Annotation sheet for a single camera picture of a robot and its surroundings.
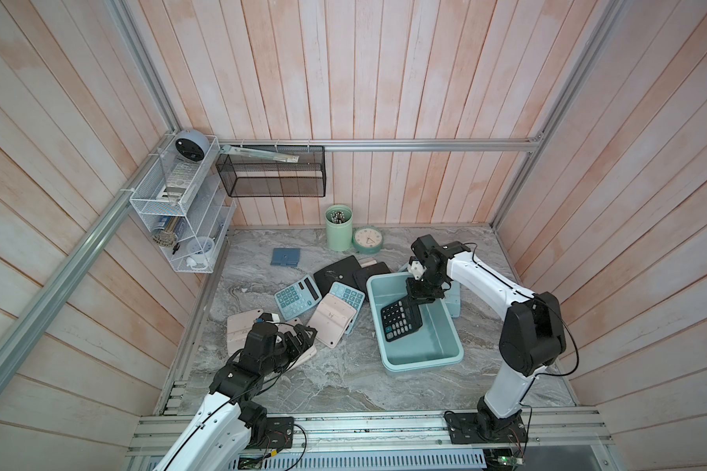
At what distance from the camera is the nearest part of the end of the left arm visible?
60cm

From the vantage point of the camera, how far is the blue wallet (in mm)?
1094

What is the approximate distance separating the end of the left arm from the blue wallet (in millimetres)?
380

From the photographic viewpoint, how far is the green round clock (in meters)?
1.13
